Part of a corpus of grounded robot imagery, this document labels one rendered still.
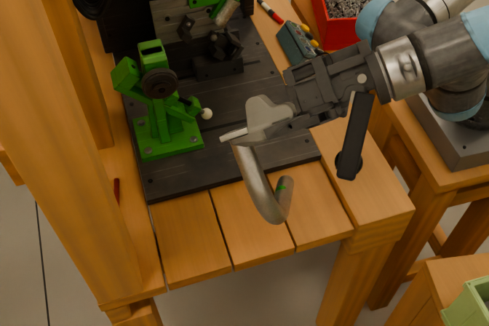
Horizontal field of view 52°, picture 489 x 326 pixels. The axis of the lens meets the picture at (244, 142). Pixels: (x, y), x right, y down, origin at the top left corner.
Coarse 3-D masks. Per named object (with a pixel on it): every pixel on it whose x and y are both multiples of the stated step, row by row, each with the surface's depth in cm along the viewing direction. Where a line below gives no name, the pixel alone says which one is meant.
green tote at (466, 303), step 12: (468, 288) 93; (480, 288) 96; (456, 300) 98; (468, 300) 94; (480, 300) 91; (444, 312) 105; (456, 312) 99; (468, 312) 95; (480, 312) 90; (456, 324) 100; (468, 324) 96; (480, 324) 92
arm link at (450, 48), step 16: (464, 16) 60; (480, 16) 59; (416, 32) 62; (432, 32) 60; (448, 32) 59; (464, 32) 59; (480, 32) 58; (416, 48) 60; (432, 48) 59; (448, 48) 59; (464, 48) 59; (480, 48) 58; (432, 64) 60; (448, 64) 59; (464, 64) 59; (480, 64) 60; (432, 80) 61; (448, 80) 61; (464, 80) 62; (480, 80) 63
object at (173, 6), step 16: (160, 0) 125; (176, 0) 125; (160, 16) 127; (176, 16) 128; (192, 16) 130; (208, 16) 131; (160, 32) 130; (176, 32) 130; (192, 32) 132; (208, 32) 133
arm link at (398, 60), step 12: (384, 48) 62; (396, 48) 61; (408, 48) 60; (384, 60) 61; (396, 60) 60; (408, 60) 60; (384, 72) 61; (396, 72) 60; (408, 72) 60; (420, 72) 60; (396, 84) 61; (408, 84) 61; (420, 84) 61; (396, 96) 62; (408, 96) 63
